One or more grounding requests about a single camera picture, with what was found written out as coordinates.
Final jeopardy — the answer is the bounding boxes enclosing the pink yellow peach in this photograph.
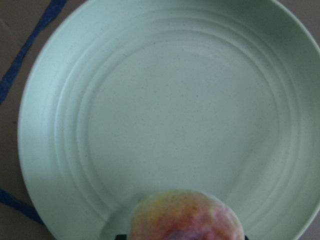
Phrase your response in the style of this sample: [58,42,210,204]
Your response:
[127,190,245,240]

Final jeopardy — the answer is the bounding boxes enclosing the green plate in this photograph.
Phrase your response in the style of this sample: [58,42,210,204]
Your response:
[18,0,320,240]

